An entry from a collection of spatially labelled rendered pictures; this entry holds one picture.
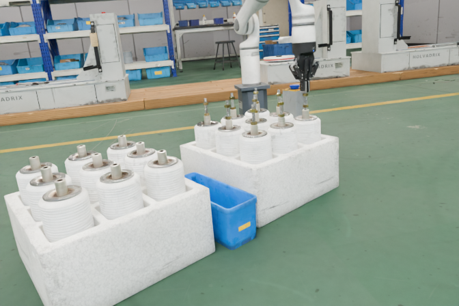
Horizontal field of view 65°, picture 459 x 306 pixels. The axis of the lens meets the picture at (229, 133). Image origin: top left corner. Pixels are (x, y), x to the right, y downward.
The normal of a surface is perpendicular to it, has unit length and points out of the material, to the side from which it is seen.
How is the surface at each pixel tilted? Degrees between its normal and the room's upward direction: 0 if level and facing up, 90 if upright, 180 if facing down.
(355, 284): 0
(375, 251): 0
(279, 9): 90
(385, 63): 90
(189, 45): 90
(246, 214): 92
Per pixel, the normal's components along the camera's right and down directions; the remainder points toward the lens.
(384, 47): 0.20, 0.24
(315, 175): 0.63, 0.15
